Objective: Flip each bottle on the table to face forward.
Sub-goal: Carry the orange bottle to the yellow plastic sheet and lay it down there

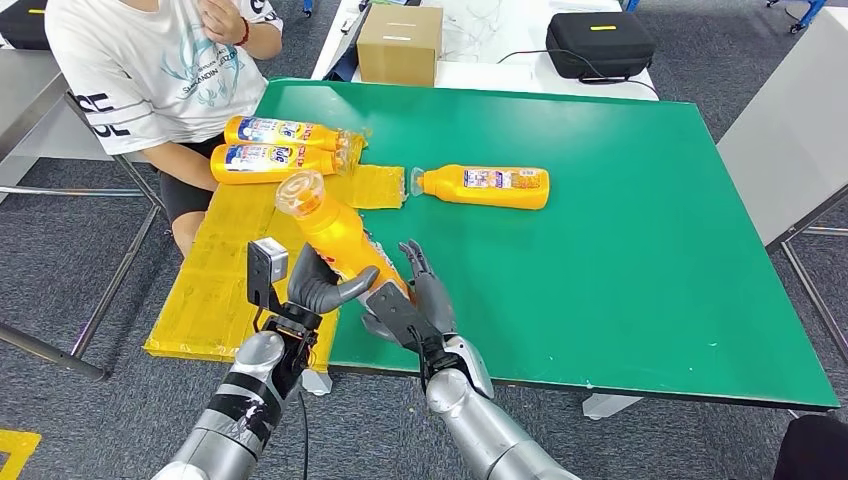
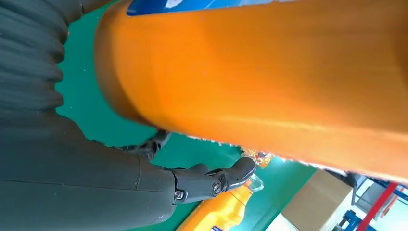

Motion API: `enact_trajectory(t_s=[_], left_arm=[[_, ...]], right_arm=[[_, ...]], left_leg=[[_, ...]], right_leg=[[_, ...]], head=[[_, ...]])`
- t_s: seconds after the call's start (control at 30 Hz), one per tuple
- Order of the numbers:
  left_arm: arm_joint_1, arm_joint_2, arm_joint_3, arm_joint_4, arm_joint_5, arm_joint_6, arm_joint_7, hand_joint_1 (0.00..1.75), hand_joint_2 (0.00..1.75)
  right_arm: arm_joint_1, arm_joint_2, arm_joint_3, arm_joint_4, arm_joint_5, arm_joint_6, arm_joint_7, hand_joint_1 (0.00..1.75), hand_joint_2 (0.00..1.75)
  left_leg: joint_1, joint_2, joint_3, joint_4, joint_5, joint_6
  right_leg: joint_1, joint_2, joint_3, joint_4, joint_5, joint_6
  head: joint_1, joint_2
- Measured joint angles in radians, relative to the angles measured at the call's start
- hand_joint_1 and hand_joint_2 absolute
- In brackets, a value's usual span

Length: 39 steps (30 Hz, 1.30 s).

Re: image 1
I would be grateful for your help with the person's left hand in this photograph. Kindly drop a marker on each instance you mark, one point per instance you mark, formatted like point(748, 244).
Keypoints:
point(222, 20)

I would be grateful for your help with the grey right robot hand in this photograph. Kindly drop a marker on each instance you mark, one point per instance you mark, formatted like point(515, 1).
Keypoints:
point(437, 305)

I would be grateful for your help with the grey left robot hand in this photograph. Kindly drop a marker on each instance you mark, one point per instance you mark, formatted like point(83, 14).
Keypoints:
point(311, 288)

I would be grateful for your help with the orange detergent bottle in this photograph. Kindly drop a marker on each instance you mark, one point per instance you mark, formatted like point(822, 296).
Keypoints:
point(450, 189)
point(265, 175)
point(321, 138)
point(331, 228)

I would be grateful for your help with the person's right forearm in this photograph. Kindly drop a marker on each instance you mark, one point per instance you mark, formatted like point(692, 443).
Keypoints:
point(179, 166)

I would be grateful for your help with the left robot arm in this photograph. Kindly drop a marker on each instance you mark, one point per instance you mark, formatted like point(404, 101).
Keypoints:
point(258, 361)

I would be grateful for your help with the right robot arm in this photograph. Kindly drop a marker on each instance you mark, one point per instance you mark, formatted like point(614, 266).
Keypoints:
point(470, 417)

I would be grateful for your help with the person's left forearm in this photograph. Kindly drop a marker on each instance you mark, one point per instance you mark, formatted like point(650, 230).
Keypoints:
point(265, 40)

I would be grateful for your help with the red wrist band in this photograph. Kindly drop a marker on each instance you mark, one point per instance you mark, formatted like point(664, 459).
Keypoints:
point(244, 32)

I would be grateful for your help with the person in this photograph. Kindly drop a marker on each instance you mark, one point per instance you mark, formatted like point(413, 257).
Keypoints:
point(152, 73)

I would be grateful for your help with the yellow taped mat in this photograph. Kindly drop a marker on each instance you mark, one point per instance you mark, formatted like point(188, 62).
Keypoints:
point(212, 278)

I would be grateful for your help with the brown cardboard box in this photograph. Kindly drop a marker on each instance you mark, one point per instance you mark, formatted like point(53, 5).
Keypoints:
point(399, 46)

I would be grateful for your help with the black case yellow label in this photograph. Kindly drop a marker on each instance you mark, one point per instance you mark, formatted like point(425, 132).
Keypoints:
point(599, 50)
point(23, 30)

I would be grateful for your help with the steel table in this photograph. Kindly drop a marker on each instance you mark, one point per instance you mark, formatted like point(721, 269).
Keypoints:
point(26, 93)

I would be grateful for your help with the white table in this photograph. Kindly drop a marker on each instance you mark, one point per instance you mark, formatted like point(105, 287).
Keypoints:
point(490, 73)

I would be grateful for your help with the grey table metal legs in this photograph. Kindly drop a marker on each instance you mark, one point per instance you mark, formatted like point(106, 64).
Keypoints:
point(795, 132)

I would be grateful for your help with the black seat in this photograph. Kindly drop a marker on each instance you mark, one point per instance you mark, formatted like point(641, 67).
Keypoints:
point(815, 454)

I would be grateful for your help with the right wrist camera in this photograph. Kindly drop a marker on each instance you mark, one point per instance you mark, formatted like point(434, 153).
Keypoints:
point(397, 311)

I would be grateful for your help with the blue wheeled frame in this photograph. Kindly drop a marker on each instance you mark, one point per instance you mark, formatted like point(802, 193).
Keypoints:
point(813, 12)

